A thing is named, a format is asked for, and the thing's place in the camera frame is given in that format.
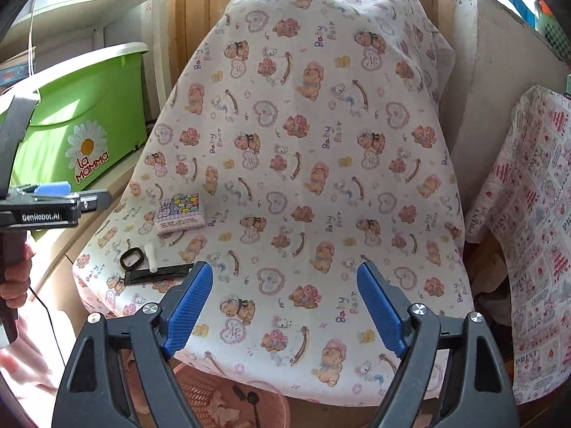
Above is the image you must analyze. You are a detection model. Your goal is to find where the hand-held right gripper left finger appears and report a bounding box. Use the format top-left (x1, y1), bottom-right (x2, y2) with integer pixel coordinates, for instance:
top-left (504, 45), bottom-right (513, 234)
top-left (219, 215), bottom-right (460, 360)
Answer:
top-left (56, 261), bottom-right (215, 428)

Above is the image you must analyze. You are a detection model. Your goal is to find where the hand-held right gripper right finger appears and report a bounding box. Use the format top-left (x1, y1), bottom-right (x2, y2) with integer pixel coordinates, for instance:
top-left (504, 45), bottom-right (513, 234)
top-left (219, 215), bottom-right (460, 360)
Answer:
top-left (356, 261), bottom-right (520, 428)

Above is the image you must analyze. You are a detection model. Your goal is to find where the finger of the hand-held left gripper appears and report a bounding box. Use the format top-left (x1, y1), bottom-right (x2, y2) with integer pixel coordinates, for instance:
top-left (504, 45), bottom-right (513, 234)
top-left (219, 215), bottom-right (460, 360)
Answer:
top-left (33, 181), bottom-right (73, 199)
top-left (79, 188), bottom-right (112, 212)

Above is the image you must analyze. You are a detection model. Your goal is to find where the pink plastic basket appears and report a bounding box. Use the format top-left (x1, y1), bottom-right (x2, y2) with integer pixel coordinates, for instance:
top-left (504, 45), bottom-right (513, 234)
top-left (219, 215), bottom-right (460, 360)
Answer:
top-left (172, 361), bottom-right (290, 428)

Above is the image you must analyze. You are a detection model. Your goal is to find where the tissue pack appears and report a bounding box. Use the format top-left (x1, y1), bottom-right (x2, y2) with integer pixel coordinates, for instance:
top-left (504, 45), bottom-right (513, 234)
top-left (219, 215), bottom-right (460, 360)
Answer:
top-left (154, 193), bottom-right (206, 238)

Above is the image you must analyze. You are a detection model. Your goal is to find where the white tissue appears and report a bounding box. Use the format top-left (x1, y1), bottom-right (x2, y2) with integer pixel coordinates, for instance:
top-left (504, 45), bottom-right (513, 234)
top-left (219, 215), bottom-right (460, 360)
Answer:
top-left (207, 392), bottom-right (242, 427)

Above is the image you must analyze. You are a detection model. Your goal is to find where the black plastic spoon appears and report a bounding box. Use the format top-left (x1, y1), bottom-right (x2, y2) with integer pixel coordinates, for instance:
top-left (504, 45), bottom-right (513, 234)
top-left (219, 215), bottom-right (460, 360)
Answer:
top-left (247, 391), bottom-right (262, 427)

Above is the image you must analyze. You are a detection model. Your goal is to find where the person's left hand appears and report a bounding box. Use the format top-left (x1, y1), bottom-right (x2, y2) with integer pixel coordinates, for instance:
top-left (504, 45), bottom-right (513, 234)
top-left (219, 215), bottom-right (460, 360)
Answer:
top-left (0, 243), bottom-right (35, 310)

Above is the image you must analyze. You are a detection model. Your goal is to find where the black flat packet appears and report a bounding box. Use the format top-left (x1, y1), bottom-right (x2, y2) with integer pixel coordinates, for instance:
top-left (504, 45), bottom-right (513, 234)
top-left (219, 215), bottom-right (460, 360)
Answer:
top-left (125, 264), bottom-right (194, 285)

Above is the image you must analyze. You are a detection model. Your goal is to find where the green plastic storage bin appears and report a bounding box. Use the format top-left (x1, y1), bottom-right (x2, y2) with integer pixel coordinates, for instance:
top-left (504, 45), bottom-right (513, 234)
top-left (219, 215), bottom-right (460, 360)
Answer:
top-left (0, 42), bottom-right (150, 201)

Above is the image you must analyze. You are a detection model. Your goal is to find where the bear print cloth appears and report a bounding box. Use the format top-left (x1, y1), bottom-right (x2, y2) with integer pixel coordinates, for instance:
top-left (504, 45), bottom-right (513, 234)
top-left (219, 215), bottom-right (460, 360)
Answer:
top-left (74, 0), bottom-right (476, 404)

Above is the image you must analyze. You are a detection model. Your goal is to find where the pink patchwork print cloth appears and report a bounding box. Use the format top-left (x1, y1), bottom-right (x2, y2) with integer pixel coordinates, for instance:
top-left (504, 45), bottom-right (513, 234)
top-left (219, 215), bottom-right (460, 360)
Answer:
top-left (464, 85), bottom-right (571, 404)

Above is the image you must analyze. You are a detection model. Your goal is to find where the white shelf unit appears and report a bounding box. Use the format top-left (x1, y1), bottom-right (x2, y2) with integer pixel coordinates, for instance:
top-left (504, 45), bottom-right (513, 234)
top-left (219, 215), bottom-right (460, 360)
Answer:
top-left (0, 0), bottom-right (172, 143)

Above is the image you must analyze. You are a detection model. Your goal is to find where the wooden door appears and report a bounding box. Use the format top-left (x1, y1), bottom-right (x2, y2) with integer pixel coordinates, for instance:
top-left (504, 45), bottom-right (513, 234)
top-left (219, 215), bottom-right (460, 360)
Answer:
top-left (167, 0), bottom-right (460, 99)

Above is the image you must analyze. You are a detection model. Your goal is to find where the white cabinet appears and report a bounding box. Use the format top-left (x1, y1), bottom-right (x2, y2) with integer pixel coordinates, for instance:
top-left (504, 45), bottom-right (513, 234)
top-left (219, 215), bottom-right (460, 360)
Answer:
top-left (448, 0), bottom-right (569, 208)

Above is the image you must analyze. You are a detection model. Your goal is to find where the black ring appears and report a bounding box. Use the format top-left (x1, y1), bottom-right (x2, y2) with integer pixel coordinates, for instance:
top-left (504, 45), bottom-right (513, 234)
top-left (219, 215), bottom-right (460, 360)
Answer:
top-left (120, 248), bottom-right (145, 270)

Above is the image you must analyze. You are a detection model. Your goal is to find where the black cable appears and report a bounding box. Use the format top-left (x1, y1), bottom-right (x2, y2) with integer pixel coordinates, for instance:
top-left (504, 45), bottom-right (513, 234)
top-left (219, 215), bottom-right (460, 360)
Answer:
top-left (27, 290), bottom-right (67, 366)

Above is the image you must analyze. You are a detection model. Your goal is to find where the thin white hanging cord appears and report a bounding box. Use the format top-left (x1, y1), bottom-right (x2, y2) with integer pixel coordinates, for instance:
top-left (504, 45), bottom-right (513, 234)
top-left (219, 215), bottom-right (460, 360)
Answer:
top-left (27, 0), bottom-right (37, 76)

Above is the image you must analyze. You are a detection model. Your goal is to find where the colourful patterned wall hanging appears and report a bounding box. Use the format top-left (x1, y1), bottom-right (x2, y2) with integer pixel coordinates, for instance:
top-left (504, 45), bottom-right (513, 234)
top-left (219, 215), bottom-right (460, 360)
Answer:
top-left (488, 0), bottom-right (571, 61)

